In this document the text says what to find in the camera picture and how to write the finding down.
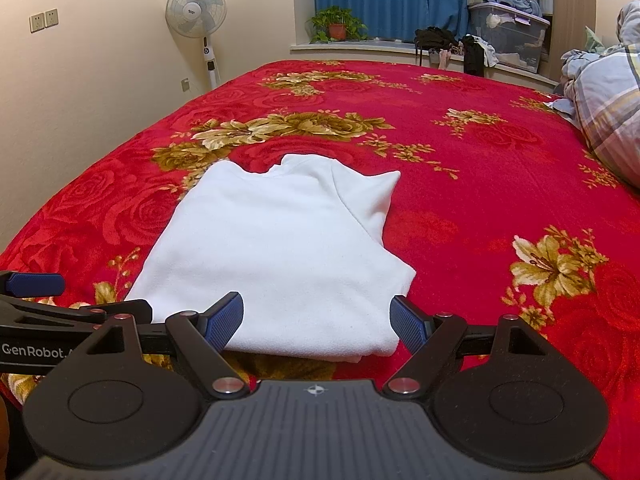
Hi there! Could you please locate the white windowsill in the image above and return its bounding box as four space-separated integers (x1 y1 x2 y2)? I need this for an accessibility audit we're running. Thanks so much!
290 39 561 87

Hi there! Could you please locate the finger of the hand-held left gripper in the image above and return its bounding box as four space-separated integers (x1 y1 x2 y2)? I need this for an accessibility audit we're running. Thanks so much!
0 296 154 329
0 271 66 298

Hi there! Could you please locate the blue clothes pile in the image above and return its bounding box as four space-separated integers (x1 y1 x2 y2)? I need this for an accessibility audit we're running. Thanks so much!
482 0 544 19

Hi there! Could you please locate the black bag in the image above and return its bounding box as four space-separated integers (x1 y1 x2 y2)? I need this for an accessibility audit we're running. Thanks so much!
414 26 459 54

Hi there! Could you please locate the wooden wardrobe panel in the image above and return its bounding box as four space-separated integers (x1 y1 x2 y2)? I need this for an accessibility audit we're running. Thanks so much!
549 0 599 84

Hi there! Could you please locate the clear plastic storage box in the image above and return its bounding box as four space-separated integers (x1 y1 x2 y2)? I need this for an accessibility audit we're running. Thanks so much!
470 2 551 75

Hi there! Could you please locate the grey plaid quilt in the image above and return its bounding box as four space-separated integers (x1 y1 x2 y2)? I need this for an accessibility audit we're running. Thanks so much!
552 2 640 188

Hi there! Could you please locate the potted green plant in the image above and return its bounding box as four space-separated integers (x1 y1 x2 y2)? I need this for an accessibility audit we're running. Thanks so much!
306 6 368 44

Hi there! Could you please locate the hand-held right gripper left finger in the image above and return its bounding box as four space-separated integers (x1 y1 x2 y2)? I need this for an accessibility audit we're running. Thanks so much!
65 291 251 402

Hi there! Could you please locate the black garment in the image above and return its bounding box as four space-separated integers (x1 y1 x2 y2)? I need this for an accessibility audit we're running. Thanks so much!
462 35 490 77

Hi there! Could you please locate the white shirt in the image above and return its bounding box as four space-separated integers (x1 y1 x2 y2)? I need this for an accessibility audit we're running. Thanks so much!
115 154 417 365

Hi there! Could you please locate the red floral blanket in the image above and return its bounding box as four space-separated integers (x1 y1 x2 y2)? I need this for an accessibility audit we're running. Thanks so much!
0 59 640 480

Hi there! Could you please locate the white standing fan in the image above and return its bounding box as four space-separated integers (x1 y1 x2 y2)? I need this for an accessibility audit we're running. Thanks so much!
165 0 227 92

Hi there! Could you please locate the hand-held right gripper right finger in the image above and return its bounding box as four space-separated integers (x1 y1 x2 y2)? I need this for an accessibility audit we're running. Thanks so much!
382 295 559 402

